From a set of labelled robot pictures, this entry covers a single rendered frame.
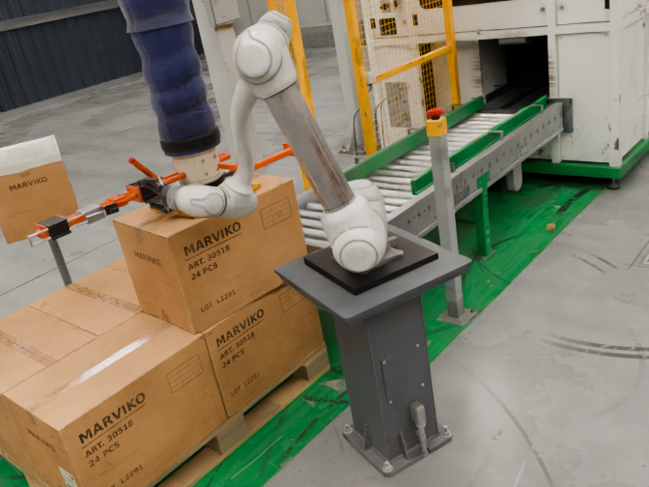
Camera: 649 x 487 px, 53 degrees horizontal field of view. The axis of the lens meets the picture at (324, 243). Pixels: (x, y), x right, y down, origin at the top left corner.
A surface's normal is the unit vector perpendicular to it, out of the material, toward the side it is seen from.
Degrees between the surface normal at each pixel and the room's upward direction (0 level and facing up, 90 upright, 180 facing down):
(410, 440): 90
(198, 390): 90
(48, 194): 90
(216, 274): 90
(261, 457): 0
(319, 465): 0
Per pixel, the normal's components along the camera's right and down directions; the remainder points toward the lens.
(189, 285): 0.69, 0.18
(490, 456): -0.17, -0.90
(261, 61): -0.19, 0.31
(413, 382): 0.50, 0.27
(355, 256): -0.03, 0.50
